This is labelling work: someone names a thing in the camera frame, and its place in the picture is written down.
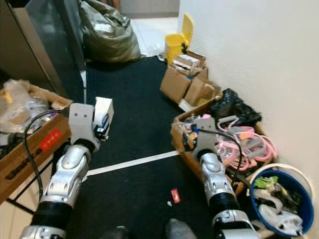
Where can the black floor mat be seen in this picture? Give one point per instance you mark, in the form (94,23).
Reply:
(129,134)

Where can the white crumpled trash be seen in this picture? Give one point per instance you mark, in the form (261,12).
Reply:
(281,219)

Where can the cardboard box open flaps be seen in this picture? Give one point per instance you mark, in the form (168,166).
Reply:
(202,92)

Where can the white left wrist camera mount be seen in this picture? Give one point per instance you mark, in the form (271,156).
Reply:
(82,122)

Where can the wide open cardboard box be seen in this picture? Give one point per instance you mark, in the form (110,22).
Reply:
(187,157)

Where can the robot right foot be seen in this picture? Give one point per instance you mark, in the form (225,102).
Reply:
(181,230)

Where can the black plastic bag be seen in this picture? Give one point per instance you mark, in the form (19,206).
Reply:
(234,107)

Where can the olive rubbish bag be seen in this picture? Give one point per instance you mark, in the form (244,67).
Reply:
(109,35)

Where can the white floor tape strip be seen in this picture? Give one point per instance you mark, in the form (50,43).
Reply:
(129,163)

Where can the clear bubble wrap bundle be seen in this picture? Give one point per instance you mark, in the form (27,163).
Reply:
(22,104)

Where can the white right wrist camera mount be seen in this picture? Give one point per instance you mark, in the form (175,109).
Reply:
(207,137)

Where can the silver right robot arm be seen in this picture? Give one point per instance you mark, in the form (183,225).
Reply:
(217,179)

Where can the small plain cardboard box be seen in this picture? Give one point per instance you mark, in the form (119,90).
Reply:
(174,84)

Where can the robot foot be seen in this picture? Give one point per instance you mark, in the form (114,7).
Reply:
(181,230)
(115,234)

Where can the pink tube bundle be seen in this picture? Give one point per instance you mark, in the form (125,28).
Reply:
(261,147)

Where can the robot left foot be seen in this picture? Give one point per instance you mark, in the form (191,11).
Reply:
(115,234)

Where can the cardboard box with white pieces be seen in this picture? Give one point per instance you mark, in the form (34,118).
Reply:
(202,60)

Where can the green crumpled trash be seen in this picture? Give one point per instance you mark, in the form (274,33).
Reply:
(265,182)

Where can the yellow pedal bin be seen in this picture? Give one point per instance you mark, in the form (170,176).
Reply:
(175,47)

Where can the purple wrapper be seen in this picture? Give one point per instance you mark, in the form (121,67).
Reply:
(52,115)

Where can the white flat board piece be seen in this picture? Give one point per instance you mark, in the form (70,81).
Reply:
(185,105)

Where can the small white scrap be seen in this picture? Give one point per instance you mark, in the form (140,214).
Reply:
(170,203)

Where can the white foam pieces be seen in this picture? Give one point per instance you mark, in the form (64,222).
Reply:
(187,63)

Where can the red wrapper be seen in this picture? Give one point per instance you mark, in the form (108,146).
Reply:
(175,195)

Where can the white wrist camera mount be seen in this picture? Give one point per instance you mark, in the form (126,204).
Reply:
(82,122)
(207,137)

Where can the grey metal cabinet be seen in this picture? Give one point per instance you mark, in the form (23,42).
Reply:
(40,45)

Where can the large cardboard box red label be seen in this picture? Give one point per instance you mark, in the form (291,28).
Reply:
(30,164)

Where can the white carton box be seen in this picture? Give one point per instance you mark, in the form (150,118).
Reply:
(103,105)

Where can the person bare legs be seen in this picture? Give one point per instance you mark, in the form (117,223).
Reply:
(115,4)

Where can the blue bin white rim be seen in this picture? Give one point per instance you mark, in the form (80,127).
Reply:
(304,199)

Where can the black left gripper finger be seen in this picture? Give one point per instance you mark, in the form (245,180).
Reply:
(105,124)

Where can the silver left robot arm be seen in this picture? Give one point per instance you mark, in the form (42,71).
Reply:
(67,174)

